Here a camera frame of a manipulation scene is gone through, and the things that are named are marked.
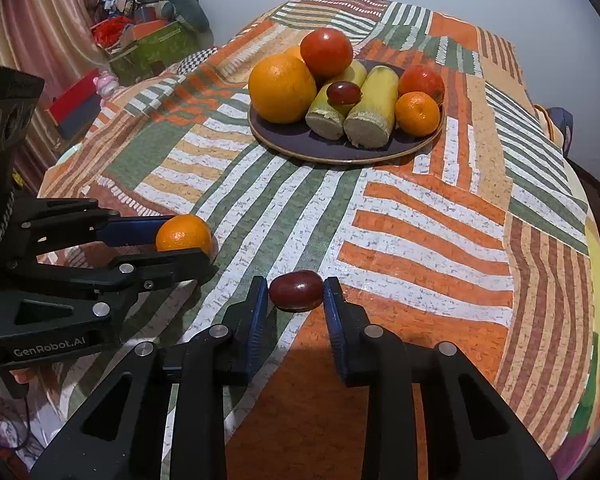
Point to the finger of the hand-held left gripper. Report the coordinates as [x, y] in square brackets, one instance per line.
[135, 231]
[170, 265]

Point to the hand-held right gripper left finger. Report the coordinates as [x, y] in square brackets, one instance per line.
[257, 325]

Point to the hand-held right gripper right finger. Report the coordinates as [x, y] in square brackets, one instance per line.
[336, 330]

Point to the small tangerine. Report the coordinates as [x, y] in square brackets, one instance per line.
[417, 114]
[184, 234]

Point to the dark red grape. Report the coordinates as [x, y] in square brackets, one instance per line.
[296, 290]
[344, 93]

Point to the purple round plate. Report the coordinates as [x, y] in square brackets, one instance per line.
[330, 152]

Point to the large orange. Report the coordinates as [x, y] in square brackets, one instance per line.
[295, 54]
[282, 89]

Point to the sugarcane piece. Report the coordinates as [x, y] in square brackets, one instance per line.
[325, 112]
[372, 110]

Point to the red tomato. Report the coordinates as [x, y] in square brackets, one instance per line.
[326, 51]
[422, 81]

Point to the red flat box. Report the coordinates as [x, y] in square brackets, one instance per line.
[75, 105]

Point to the striped pink curtain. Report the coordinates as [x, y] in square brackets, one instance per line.
[35, 25]

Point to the pink toy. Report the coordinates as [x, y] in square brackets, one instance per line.
[106, 84]

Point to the striped patchwork tablecloth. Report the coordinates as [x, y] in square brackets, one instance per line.
[420, 240]

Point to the red plastic bag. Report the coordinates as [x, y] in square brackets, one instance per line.
[111, 30]

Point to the orange cardboard box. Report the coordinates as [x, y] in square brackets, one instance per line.
[147, 31]

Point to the green storage box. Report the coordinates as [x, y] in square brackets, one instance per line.
[160, 52]

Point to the black white checkered cloth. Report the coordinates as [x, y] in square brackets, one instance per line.
[197, 59]

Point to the grey plush toy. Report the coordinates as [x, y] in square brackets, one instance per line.
[182, 2]

